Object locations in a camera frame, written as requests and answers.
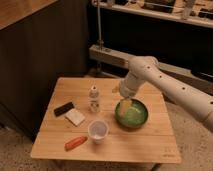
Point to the white sponge pad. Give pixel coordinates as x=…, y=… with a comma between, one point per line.
x=75, y=117

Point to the dark wooden cabinet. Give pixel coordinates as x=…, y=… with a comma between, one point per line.
x=34, y=53

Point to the small clear bottle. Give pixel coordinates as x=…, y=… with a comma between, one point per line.
x=94, y=99

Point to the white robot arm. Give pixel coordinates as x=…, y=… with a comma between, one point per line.
x=145, y=69

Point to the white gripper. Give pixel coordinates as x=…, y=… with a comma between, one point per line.
x=127, y=89

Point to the orange carrot toy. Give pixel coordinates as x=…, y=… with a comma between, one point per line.
x=75, y=143

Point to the green ceramic bowl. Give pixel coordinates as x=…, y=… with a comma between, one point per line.
x=135, y=117

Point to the metal shelf rack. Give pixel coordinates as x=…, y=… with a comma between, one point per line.
x=184, y=51

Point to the black rectangular block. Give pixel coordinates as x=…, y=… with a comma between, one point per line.
x=63, y=109

